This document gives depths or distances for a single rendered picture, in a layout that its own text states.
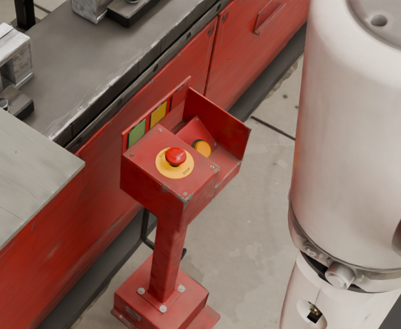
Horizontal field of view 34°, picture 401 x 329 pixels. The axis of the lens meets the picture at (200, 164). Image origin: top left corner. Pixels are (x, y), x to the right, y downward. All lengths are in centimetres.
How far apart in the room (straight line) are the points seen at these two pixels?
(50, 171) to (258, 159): 138
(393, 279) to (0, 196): 68
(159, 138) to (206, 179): 13
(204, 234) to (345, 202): 179
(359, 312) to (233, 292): 164
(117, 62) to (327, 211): 99
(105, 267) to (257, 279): 46
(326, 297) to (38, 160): 67
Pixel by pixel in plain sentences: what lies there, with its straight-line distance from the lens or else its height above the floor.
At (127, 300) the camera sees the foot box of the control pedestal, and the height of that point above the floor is 12.
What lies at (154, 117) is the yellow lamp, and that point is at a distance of 126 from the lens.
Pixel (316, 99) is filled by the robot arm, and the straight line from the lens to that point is 26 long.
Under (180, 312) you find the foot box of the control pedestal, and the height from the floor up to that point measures 12.
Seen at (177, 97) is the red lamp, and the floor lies 81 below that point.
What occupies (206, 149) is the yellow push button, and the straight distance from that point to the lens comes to 134.
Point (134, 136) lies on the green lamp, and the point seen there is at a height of 81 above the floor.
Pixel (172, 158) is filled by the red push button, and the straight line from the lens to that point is 121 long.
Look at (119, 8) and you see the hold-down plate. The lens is 133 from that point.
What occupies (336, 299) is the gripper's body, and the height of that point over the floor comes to 148.
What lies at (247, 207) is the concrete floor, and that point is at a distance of 215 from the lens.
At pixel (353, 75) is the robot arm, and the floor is 163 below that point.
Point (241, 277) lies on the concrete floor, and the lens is 202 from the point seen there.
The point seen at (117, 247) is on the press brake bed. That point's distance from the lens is 197.
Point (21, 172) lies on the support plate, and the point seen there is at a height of 100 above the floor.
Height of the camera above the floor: 179
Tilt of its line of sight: 54 degrees down
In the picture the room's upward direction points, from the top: 12 degrees clockwise
